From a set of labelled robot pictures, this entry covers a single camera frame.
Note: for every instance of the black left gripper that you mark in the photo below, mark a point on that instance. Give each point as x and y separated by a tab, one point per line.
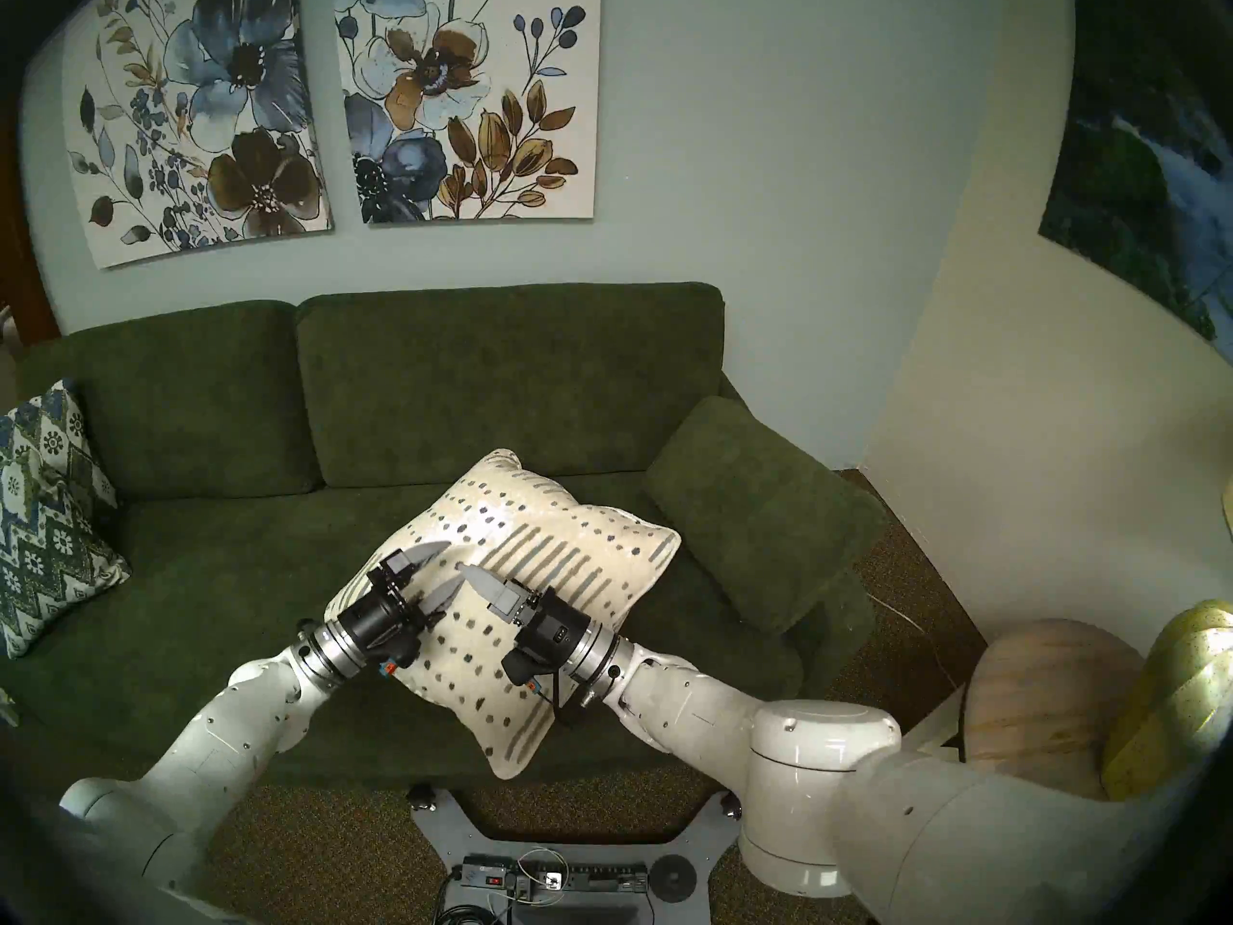
380	610

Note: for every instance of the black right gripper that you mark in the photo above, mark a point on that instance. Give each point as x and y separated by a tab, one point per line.
549	629

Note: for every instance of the cream dotted striped cushion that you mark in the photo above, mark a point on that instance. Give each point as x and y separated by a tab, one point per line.
520	644

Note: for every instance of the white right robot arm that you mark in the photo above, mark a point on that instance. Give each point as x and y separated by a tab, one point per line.
819	769

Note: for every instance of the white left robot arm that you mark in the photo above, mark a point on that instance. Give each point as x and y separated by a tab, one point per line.
212	750

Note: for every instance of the green sofa back cushion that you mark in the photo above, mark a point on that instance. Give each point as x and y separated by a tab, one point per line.
173	403
511	383

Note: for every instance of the green sofa armrest cushion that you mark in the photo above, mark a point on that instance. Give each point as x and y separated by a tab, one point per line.
761	509

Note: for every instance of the blue zigzag patterned cushion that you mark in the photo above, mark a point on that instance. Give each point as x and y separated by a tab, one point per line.
48	528

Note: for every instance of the green fabric sofa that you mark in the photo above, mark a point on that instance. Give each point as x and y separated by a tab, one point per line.
241	547

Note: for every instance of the black base knob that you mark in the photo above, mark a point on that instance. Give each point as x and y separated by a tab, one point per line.
421	796
734	806

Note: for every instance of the black electronics strip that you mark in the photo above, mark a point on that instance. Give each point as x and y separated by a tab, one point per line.
607	877

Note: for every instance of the black round base dial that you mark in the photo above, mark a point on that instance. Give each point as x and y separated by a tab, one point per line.
671	879

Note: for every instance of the floral painting brown leaves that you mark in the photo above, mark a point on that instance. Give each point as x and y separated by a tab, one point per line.
462	85

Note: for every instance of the floral painting large blue flower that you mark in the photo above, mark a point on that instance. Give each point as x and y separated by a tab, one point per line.
212	114

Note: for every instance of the round wooden table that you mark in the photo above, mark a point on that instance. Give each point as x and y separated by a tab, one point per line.
1040	701

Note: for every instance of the yellow-green ceramic lamp base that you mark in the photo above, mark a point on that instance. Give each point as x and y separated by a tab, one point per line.
1175	701

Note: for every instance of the waterfall landscape painting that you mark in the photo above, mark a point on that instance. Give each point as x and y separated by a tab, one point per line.
1146	181

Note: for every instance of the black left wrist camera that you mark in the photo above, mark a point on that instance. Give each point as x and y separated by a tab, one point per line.
400	651

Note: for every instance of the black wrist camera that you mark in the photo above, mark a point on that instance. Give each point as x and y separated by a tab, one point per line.
520	668
400	651

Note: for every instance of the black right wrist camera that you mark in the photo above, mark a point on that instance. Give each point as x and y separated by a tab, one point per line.
520	668

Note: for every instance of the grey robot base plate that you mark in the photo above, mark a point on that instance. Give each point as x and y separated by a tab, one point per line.
578	841

